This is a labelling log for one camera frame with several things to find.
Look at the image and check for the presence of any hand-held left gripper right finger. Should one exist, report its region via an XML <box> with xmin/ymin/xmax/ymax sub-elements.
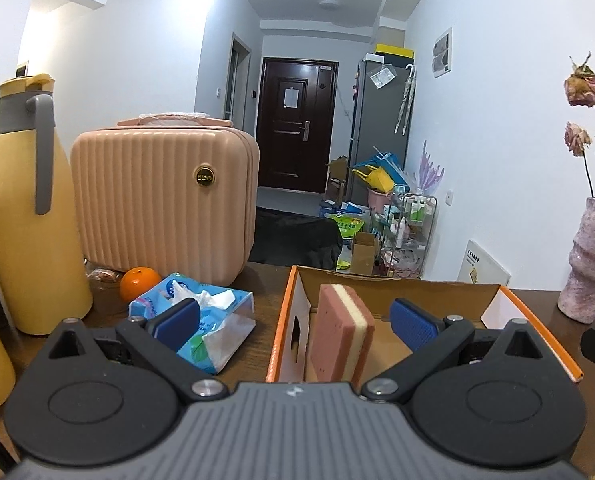
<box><xmin>360</xmin><ymin>298</ymin><xmax>561</xmax><ymax>403</ymax></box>

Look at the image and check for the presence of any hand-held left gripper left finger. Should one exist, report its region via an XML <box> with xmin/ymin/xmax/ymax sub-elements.
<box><xmin>30</xmin><ymin>298</ymin><xmax>229</xmax><ymax>403</ymax></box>

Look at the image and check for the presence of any orange cardboard box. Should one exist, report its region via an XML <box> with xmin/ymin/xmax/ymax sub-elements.
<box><xmin>266</xmin><ymin>265</ymin><xmax>583</xmax><ymax>386</ymax></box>

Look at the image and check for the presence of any pink and yellow sponge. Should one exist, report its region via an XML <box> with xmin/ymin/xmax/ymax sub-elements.
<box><xmin>310</xmin><ymin>284</ymin><xmax>376</xmax><ymax>389</ymax></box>

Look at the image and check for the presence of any blue soft tissue pack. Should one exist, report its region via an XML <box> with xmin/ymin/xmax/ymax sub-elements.
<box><xmin>128</xmin><ymin>273</ymin><xmax>257</xmax><ymax>376</ymax></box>

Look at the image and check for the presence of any orange fruit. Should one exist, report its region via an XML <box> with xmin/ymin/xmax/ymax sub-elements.
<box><xmin>120</xmin><ymin>266</ymin><xmax>162</xmax><ymax>304</ymax></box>

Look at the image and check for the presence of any open brown cardboard box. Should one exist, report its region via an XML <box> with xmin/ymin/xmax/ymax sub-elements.
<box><xmin>351</xmin><ymin>231</ymin><xmax>381</xmax><ymax>276</ymax></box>

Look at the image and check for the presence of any small snack wrapper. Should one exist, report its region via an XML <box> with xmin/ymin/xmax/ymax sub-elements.
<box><xmin>85</xmin><ymin>267</ymin><xmax>126</xmax><ymax>286</ymax></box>

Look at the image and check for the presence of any white board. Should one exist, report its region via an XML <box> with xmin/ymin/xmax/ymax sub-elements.
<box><xmin>457</xmin><ymin>239</ymin><xmax>511</xmax><ymax>288</ymax></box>

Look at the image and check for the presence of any pink textured vase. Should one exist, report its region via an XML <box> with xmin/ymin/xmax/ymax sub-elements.
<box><xmin>557</xmin><ymin>196</ymin><xmax>595</xmax><ymax>324</ymax></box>

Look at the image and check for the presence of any metal trolley rack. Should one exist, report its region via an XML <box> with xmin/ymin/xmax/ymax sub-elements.
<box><xmin>377</xmin><ymin>192</ymin><xmax>438</xmax><ymax>279</ymax></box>

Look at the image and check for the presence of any green printed bag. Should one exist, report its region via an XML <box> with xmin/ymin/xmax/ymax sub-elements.
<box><xmin>327</xmin><ymin>212</ymin><xmax>371</xmax><ymax>247</ymax></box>

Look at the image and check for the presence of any pink ribbed suitcase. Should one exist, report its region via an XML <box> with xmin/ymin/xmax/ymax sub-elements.
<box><xmin>70</xmin><ymin>112</ymin><xmax>261</xmax><ymax>286</ymax></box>

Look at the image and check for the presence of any pink bucket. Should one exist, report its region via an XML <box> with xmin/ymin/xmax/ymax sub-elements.
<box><xmin>365</xmin><ymin>187</ymin><xmax>393</xmax><ymax>216</ymax></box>

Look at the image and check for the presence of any black bag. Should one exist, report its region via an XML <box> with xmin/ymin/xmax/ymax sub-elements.
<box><xmin>248</xmin><ymin>207</ymin><xmax>343</xmax><ymax>271</ymax></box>

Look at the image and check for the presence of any yellow dustpan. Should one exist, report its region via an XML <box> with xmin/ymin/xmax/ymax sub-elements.
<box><xmin>352</xmin><ymin>165</ymin><xmax>395</xmax><ymax>193</ymax></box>

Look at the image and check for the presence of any brown cardboard carton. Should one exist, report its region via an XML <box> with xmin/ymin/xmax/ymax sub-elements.
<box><xmin>325</xmin><ymin>156</ymin><xmax>351</xmax><ymax>206</ymax></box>

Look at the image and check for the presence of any yellow thermos jug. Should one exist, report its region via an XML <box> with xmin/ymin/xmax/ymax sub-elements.
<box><xmin>0</xmin><ymin>74</ymin><xmax>94</xmax><ymax>336</ymax></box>

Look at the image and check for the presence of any dark brown entrance door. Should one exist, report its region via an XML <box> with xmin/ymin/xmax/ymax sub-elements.
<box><xmin>256</xmin><ymin>57</ymin><xmax>339</xmax><ymax>195</ymax></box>

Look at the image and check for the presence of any grey refrigerator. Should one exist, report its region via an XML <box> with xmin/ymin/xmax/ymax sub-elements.
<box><xmin>346</xmin><ymin>55</ymin><xmax>414</xmax><ymax>206</ymax></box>

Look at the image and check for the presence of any white folded umbrella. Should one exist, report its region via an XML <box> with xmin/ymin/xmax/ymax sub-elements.
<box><xmin>395</xmin><ymin>64</ymin><xmax>417</xmax><ymax>136</ymax></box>

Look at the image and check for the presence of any grey side door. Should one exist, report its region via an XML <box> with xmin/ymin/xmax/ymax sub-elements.
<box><xmin>225</xmin><ymin>32</ymin><xmax>253</xmax><ymax>133</ymax></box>

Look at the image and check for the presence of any clear plastic pouch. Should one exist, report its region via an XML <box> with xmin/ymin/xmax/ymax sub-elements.
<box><xmin>370</xmin><ymin>66</ymin><xmax>395</xmax><ymax>89</ymax></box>

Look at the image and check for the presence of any bunch of dried pink roses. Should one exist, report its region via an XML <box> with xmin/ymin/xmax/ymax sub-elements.
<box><xmin>563</xmin><ymin>42</ymin><xmax>595</xmax><ymax>208</ymax></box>

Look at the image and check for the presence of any yellow and black box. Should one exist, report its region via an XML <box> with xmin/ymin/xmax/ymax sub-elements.
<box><xmin>375</xmin><ymin>44</ymin><xmax>414</xmax><ymax>63</ymax></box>

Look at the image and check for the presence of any purple flower wall decal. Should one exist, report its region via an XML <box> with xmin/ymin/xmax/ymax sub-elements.
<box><xmin>415</xmin><ymin>140</ymin><xmax>445</xmax><ymax>196</ymax></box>

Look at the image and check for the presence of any white wall panel box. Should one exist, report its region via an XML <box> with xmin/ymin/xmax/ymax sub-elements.
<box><xmin>432</xmin><ymin>27</ymin><xmax>453</xmax><ymax>79</ymax></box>

